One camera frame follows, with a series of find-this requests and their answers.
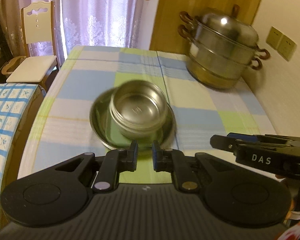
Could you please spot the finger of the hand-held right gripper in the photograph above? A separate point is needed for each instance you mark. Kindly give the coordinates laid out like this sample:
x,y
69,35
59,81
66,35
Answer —
x,y
236,136
222,142

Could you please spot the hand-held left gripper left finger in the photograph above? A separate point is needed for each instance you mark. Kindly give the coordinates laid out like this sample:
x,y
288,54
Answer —
x,y
134,155

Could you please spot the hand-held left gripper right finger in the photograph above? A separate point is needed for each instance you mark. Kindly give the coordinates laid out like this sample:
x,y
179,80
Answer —
x,y
155,156

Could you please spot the green square plate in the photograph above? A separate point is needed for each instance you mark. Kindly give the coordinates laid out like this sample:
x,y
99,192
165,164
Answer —
x,y
112,135

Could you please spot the small steel bowl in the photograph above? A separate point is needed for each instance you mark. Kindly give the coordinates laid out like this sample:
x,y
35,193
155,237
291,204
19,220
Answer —
x,y
137,110

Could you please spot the large steel basin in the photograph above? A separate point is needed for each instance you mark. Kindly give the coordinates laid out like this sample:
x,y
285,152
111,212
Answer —
x,y
100,120

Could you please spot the red white printed fabric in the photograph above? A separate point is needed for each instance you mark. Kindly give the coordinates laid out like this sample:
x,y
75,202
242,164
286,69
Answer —
x,y
296,231

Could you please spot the checkered pastel tablecloth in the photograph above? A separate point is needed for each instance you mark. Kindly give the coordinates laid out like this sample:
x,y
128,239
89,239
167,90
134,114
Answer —
x,y
65,110

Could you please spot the stacked steel steamer pot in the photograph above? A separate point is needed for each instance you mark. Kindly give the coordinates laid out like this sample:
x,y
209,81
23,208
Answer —
x,y
220,55

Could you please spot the blue grid white cloth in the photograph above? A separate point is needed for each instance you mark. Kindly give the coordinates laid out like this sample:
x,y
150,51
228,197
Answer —
x,y
5,120

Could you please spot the cream wooden chair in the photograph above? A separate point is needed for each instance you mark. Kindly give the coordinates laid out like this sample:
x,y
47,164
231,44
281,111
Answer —
x,y
32,67

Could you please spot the purple lace curtain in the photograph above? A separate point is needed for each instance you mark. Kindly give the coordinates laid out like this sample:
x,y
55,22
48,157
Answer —
x,y
97,12

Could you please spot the tan woven basket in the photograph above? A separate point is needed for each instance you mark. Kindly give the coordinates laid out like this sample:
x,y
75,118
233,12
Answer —
x,y
8,66

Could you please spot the beige wall socket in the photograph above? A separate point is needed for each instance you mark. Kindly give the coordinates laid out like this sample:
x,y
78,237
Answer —
x,y
274,38
287,47

